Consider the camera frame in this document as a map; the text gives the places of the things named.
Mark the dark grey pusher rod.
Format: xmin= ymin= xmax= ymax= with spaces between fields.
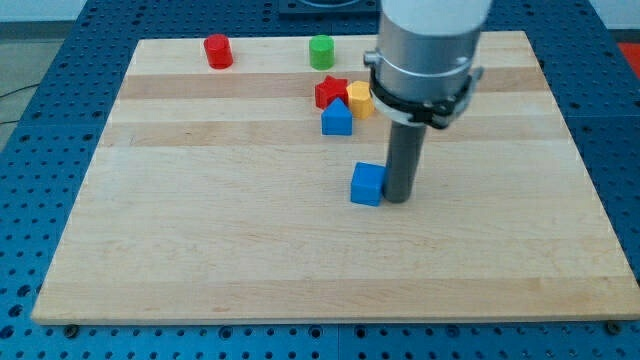
xmin=383 ymin=122 xmax=426 ymax=203

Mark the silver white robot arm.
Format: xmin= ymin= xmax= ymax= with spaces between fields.
xmin=363 ymin=0 xmax=492 ymax=129

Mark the black floor cable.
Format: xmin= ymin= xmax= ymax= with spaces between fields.
xmin=0 ymin=82 xmax=40 ymax=126

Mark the wooden board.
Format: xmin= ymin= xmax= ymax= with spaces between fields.
xmin=32 ymin=31 xmax=639 ymax=325

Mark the blue triangle block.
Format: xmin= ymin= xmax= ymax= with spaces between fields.
xmin=321 ymin=98 xmax=353 ymax=136

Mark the red cylinder block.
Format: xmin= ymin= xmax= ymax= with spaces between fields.
xmin=203 ymin=34 xmax=234 ymax=70

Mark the yellow heart block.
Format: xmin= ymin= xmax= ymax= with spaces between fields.
xmin=347 ymin=81 xmax=375 ymax=120

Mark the green cylinder block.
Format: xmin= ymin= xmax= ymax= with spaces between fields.
xmin=308 ymin=35 xmax=335 ymax=70

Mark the blue cube block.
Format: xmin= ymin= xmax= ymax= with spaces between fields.
xmin=350 ymin=162 xmax=386 ymax=207

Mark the red star block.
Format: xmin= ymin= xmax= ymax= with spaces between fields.
xmin=314 ymin=75 xmax=349 ymax=109

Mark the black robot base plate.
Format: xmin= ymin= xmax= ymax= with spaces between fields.
xmin=277 ymin=0 xmax=381 ymax=17

